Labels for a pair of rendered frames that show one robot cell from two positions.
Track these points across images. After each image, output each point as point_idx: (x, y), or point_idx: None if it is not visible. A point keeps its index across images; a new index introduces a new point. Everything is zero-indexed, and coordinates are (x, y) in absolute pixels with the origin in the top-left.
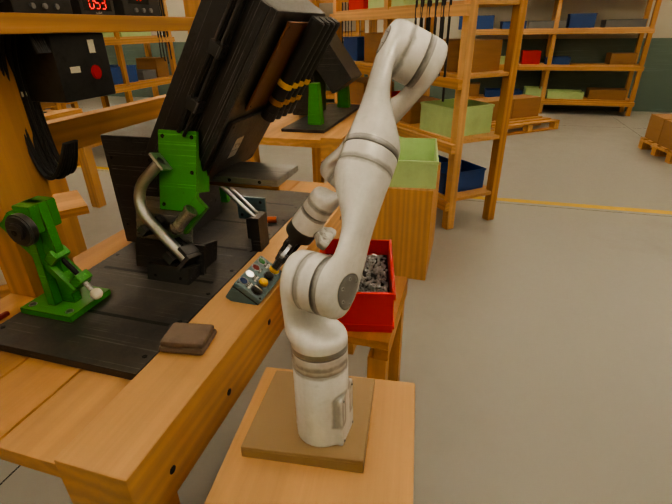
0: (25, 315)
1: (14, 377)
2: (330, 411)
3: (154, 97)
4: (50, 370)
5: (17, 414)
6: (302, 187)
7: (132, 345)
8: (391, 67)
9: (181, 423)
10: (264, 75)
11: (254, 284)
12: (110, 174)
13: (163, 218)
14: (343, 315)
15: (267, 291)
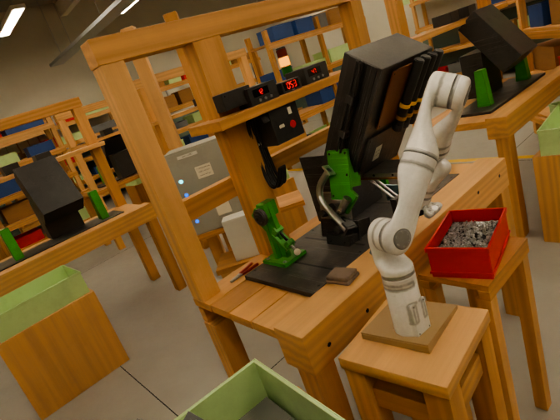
0: (265, 264)
1: (259, 293)
2: (406, 312)
3: None
4: (275, 291)
5: (260, 309)
6: (452, 169)
7: (313, 279)
8: (427, 104)
9: (332, 319)
10: (384, 106)
11: None
12: (306, 180)
13: (334, 205)
14: (401, 252)
15: None
